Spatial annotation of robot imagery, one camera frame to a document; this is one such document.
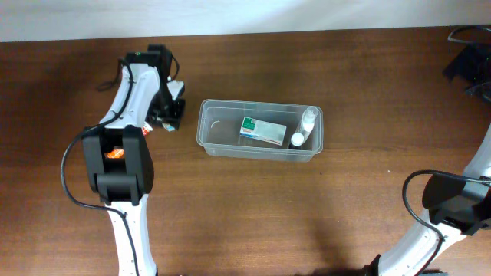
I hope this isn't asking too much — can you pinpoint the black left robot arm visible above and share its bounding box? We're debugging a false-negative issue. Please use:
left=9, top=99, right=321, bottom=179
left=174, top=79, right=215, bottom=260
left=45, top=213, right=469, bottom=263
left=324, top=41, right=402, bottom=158
left=81, top=44, right=186, bottom=275

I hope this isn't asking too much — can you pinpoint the black tube white cap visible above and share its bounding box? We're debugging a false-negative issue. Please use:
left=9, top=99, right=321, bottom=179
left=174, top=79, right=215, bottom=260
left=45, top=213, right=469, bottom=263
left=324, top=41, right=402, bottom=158
left=288, top=132, right=305, bottom=150

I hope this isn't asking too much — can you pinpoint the orange effervescent tablet tube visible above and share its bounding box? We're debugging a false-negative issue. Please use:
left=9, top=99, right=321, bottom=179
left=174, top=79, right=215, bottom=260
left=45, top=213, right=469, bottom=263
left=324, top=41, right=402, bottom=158
left=104, top=124, right=153, bottom=161

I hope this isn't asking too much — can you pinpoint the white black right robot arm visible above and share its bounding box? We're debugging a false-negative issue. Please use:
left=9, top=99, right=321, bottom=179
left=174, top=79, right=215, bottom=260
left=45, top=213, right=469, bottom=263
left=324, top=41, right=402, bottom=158
left=360, top=134, right=490, bottom=276

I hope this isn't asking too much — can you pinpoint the black left camera cable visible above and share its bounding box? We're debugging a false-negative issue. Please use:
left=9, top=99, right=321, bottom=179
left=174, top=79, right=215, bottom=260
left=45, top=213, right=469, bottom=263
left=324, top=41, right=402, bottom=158
left=60, top=55, right=180, bottom=276

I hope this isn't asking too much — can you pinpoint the small gold-lid balm jar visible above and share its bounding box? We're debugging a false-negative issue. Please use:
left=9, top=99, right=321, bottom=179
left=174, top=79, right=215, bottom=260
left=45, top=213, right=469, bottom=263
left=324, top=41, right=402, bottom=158
left=162, top=123, right=176, bottom=132

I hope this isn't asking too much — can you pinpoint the clear plastic container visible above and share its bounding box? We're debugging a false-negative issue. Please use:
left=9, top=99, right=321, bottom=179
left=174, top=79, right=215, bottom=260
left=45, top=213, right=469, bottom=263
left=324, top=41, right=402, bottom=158
left=196, top=99, right=324, bottom=162

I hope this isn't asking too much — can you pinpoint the white green medicine box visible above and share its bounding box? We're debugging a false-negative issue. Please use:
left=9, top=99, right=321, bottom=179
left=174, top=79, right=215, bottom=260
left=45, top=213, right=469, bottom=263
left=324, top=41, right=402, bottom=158
left=239, top=117, right=287, bottom=146

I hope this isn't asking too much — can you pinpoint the white calamine lotion bottle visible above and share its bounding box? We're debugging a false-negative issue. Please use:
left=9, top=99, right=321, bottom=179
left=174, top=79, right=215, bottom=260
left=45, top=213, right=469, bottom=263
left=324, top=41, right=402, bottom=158
left=295, top=106, right=319, bottom=142

